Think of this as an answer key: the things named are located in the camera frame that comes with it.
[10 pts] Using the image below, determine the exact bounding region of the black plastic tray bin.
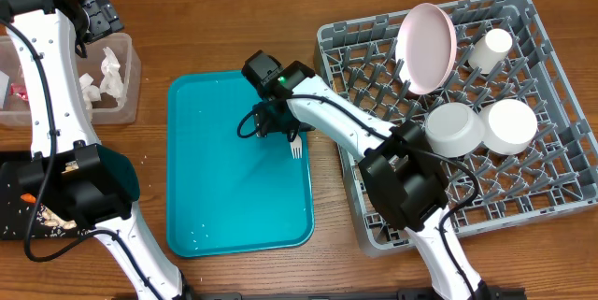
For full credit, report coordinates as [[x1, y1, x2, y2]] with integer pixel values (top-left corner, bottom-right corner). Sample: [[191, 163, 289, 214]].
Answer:
[[0, 150, 94, 241]]

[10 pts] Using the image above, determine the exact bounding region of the pile of rice and peanuts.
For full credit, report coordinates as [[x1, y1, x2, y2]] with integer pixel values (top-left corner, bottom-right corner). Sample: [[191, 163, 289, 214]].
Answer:
[[2, 164, 93, 238]]

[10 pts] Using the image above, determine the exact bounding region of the grey plastic dishwasher rack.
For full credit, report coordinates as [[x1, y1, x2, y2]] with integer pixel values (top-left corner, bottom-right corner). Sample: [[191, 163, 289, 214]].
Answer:
[[314, 0, 597, 236]]

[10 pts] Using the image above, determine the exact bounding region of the clear plastic bin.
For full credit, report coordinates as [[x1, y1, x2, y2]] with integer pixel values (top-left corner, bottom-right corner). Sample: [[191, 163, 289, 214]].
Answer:
[[1, 33, 142, 127]]

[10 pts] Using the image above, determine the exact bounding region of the white tissue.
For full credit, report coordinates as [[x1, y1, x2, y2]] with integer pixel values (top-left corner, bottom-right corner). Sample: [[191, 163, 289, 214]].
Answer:
[[79, 47, 125, 120]]

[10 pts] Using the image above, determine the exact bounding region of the white bowl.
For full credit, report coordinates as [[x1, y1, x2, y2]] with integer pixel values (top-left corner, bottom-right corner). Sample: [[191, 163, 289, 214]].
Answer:
[[479, 99, 538, 155]]

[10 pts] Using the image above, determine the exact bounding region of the pink round plate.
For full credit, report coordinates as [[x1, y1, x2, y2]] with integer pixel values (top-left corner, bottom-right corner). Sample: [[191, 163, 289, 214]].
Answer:
[[395, 3, 457, 95]]

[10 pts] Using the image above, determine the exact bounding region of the white plastic fork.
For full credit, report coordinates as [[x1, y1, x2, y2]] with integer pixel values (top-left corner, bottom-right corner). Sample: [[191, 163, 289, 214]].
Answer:
[[290, 135, 303, 159]]

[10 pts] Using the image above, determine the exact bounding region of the white paper cup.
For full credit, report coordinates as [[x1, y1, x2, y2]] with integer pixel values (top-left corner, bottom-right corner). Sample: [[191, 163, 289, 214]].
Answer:
[[468, 28, 513, 75]]

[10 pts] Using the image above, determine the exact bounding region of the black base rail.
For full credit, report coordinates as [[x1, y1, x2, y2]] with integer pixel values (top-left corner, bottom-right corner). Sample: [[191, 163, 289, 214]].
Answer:
[[194, 287, 527, 300]]

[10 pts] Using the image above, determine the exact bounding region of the foil snack wrapper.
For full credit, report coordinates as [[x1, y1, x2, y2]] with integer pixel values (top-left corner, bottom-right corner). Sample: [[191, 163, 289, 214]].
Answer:
[[9, 83, 28, 102]]

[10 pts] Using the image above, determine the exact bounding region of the orange carrot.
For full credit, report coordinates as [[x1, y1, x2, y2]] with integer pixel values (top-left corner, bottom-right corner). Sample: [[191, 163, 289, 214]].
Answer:
[[21, 193, 36, 204]]

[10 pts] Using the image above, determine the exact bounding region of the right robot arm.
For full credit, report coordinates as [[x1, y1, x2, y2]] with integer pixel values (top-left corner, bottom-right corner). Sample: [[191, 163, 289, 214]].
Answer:
[[242, 50, 491, 299]]

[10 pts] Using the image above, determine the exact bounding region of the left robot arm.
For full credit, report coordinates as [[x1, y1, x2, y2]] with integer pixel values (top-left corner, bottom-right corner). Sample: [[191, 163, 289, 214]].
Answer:
[[1, 0, 194, 299]]

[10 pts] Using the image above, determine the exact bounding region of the grey bowl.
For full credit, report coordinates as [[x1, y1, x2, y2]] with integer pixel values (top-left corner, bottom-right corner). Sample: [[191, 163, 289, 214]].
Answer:
[[424, 103, 485, 158]]

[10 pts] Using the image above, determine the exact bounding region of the teal plastic serving tray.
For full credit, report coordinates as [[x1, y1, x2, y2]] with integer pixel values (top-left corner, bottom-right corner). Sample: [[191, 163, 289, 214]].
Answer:
[[166, 70, 315, 258]]

